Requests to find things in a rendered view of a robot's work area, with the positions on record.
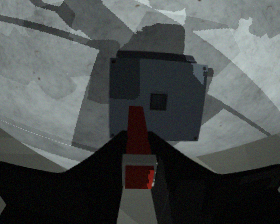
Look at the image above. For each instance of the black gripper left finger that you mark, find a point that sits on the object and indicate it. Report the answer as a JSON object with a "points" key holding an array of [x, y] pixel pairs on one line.
{"points": [[88, 193]]}

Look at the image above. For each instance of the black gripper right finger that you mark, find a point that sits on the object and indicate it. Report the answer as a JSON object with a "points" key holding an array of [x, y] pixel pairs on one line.
{"points": [[185, 192]]}

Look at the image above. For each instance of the grey panel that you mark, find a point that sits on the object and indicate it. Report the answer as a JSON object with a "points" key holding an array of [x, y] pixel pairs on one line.
{"points": [[170, 87]]}

